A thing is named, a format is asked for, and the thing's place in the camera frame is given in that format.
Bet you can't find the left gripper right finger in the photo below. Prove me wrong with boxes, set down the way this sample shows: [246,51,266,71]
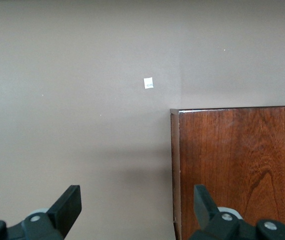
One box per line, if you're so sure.
[189,184,285,240]

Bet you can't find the small paper label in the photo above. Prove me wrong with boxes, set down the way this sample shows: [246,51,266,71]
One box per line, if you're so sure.
[143,77,155,90]

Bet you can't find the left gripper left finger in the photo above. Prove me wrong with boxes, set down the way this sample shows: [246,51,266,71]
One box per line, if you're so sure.
[0,184,83,240]

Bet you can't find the dark wooden drawer cabinet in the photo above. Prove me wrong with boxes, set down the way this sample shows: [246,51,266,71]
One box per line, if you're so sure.
[169,105,285,240]

